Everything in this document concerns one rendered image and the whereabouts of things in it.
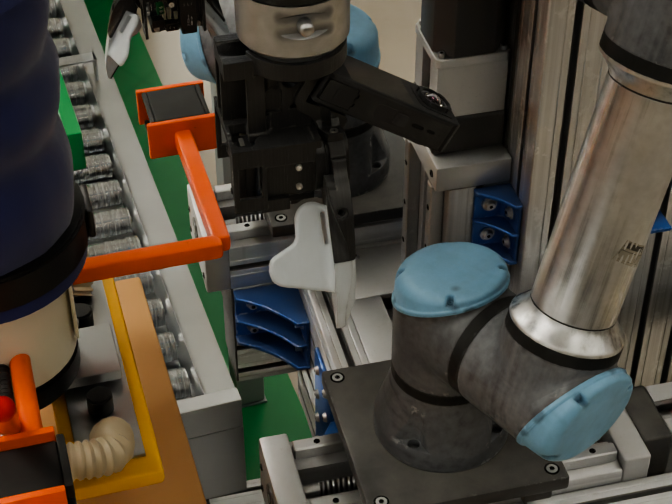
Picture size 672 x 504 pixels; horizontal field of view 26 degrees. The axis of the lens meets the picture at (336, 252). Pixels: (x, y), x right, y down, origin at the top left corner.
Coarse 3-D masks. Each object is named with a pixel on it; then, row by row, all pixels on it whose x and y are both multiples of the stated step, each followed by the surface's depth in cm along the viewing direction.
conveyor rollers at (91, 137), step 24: (48, 24) 322; (72, 72) 309; (72, 96) 302; (96, 144) 290; (96, 168) 282; (96, 192) 276; (120, 192) 277; (96, 216) 269; (120, 216) 270; (120, 240) 264; (144, 288) 257; (168, 336) 244; (168, 360) 245
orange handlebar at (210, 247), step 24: (192, 144) 176; (192, 168) 173; (192, 192) 171; (216, 216) 166; (192, 240) 162; (216, 240) 162; (96, 264) 159; (120, 264) 160; (144, 264) 160; (168, 264) 161; (24, 360) 148; (24, 384) 145; (24, 408) 143
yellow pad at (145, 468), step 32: (96, 288) 174; (96, 320) 169; (128, 352) 166; (96, 384) 161; (128, 384) 162; (64, 416) 158; (96, 416) 157; (128, 416) 158; (96, 480) 151; (128, 480) 152; (160, 480) 153
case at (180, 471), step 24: (120, 288) 194; (144, 312) 190; (144, 336) 187; (144, 360) 184; (144, 384) 180; (168, 384) 180; (48, 408) 177; (168, 408) 177; (168, 432) 174; (168, 456) 171; (192, 456) 171; (168, 480) 168; (192, 480) 168
